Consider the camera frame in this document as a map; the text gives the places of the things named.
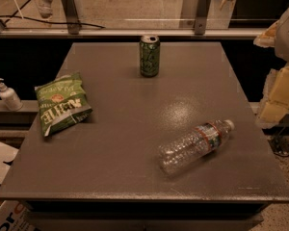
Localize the clear plastic water bottle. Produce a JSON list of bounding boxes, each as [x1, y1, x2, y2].
[[158, 119, 235, 175]]

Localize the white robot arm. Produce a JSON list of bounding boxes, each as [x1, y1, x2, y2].
[[253, 8, 289, 129]]

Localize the left metal railing bracket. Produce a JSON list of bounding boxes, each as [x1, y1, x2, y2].
[[61, 0, 81, 35]]

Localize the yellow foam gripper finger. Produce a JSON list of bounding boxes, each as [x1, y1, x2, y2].
[[256, 63, 289, 129], [253, 21, 278, 48]]

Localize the metal railing bracket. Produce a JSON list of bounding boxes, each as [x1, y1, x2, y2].
[[195, 0, 211, 35], [61, 0, 81, 35]]

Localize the green chip bag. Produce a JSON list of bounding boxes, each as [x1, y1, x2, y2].
[[35, 72, 92, 137]]

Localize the cardboard box with print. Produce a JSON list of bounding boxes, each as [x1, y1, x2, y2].
[[0, 200, 39, 231]]

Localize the green soda can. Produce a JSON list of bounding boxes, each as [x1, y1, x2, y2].
[[140, 35, 160, 77]]

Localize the black cable on floor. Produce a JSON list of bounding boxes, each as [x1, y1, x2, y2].
[[0, 0, 106, 30]]

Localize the black cables at right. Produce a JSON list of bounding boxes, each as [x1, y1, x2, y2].
[[269, 127, 289, 158]]

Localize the right metal railing bracket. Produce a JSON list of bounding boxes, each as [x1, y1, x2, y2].
[[195, 0, 211, 35]]

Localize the white pump dispenser bottle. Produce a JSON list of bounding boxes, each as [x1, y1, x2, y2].
[[0, 78, 23, 111]]

